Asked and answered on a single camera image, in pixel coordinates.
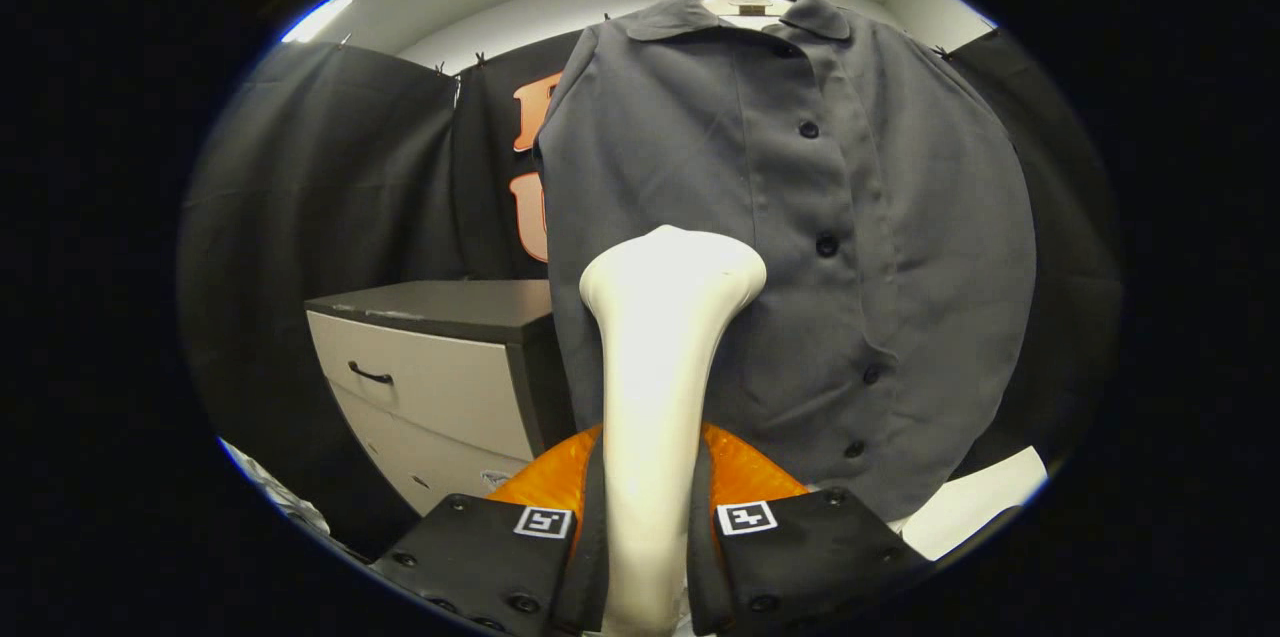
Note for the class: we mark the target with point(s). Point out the white mannequin torso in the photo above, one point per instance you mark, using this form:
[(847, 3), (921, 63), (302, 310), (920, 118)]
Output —
[(747, 5)]

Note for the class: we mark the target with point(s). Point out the ceiling light strip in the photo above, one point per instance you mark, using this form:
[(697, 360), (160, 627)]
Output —
[(316, 19)]

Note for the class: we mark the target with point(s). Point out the crumpled pale sheet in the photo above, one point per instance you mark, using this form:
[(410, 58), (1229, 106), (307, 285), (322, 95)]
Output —
[(280, 492)]

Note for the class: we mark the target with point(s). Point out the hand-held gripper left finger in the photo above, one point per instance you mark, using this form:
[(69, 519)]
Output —
[(500, 557)]

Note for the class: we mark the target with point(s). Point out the grey button shirt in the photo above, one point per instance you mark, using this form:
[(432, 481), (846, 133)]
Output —
[(900, 267)]

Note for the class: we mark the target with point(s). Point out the grey drawer cabinet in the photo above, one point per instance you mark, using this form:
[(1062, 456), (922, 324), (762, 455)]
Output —
[(440, 387)]

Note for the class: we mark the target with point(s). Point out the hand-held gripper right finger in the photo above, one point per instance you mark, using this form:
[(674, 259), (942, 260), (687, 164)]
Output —
[(800, 557)]

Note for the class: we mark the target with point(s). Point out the white garment steamer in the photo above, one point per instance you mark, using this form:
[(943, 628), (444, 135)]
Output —
[(655, 367)]

